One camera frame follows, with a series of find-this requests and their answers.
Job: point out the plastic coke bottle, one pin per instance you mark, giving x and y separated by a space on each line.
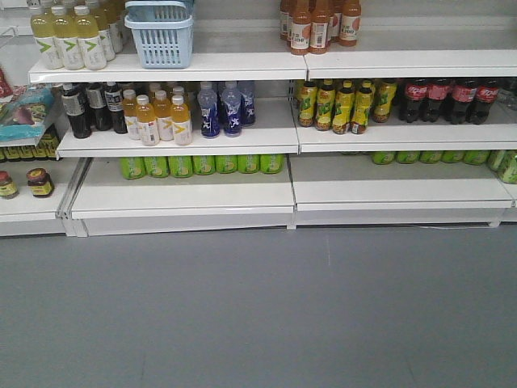
437 92
415 91
484 98
462 95

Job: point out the yellow lemon tea bottle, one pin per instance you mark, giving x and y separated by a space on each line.
363 102
343 104
385 92
325 104
307 101

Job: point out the dark tea bottle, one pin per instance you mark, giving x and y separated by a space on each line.
97 102
74 104
114 98

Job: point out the pale green drink bottle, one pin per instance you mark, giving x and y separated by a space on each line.
66 38
42 29
89 39

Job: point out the orange C100 juice bottle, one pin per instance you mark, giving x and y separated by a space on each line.
320 18
350 22
300 28

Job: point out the sauce jar red lid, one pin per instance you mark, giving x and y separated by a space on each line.
40 182
8 188

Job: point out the blue sports drink bottle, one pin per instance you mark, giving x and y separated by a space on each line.
231 99
207 100
247 90

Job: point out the orange vitamin drink bottle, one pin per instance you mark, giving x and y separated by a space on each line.
162 108
181 117
130 113
147 121

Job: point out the teal snack bag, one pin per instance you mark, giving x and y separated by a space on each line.
26 117

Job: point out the white metal shelf unit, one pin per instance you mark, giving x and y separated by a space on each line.
317 188

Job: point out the light blue plastic basket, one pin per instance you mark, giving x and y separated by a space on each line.
162 32

